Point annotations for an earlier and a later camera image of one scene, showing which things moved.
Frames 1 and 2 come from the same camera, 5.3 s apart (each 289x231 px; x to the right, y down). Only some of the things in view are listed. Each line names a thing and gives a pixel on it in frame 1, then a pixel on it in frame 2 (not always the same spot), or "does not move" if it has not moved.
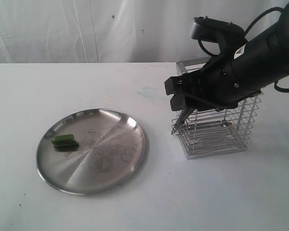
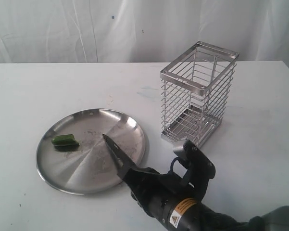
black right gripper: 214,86 -> 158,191
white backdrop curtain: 109,31 does not move
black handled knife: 183,115 -> 135,178
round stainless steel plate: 113,147 does not move
